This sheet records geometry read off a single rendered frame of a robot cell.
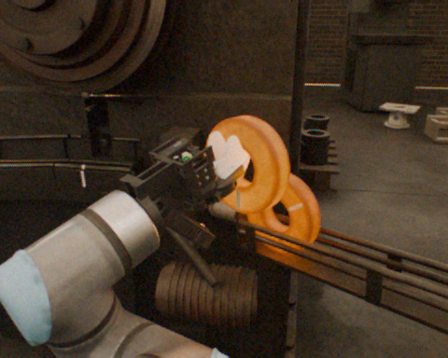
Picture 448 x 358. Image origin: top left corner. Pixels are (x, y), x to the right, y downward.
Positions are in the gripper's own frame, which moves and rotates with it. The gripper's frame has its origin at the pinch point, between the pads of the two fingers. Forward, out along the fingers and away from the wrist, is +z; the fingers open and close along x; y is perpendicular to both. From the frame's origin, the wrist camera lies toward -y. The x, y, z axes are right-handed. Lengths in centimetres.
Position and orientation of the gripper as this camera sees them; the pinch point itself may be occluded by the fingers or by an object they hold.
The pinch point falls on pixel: (244, 154)
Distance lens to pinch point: 60.0
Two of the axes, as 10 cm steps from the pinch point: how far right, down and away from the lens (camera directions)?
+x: -7.2, -2.5, 6.4
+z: 6.6, -5.2, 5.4
